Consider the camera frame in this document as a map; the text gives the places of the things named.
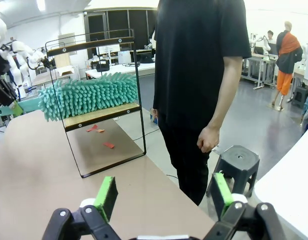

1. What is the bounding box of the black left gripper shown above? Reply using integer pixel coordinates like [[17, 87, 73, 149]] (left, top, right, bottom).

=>
[[0, 46, 24, 118]]

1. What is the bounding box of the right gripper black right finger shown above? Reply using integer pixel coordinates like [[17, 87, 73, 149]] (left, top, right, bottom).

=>
[[203, 172, 287, 240]]

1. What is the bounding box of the mannequin in orange clothes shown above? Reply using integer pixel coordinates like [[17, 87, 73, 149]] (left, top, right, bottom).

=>
[[271, 21, 304, 111]]

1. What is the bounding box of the person in black shirt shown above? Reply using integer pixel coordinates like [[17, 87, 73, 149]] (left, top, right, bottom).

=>
[[152, 0, 252, 207]]

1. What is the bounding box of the white background workbench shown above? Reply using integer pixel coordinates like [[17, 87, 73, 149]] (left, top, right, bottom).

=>
[[85, 62, 157, 80]]

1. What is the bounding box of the teal chenille duster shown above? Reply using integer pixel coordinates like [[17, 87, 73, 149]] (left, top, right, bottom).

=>
[[0, 71, 139, 123]]

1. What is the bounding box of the blue box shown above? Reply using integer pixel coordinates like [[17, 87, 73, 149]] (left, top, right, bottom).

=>
[[149, 109, 160, 125]]

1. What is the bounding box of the small dark step stool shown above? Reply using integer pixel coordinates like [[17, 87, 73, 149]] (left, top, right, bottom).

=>
[[290, 86, 308, 109]]

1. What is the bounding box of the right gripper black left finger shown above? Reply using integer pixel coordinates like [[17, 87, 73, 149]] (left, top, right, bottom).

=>
[[42, 176, 123, 240]]

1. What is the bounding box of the person's left forearm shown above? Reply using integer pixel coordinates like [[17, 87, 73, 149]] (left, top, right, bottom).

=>
[[205, 55, 245, 131]]

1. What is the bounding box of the person's left hand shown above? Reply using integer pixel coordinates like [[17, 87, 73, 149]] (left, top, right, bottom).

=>
[[196, 125, 221, 154]]

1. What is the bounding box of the grey metal-leg desk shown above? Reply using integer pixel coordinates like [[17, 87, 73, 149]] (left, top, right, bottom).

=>
[[240, 53, 279, 90]]

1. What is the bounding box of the large white table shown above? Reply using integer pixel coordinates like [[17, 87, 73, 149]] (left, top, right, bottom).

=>
[[253, 129, 308, 240]]

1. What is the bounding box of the black stool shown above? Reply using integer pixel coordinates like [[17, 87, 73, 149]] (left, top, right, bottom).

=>
[[206, 145, 260, 198]]

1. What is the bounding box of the two-tier wooden black-frame shelf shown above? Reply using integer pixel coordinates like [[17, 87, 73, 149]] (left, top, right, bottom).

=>
[[45, 28, 147, 179]]

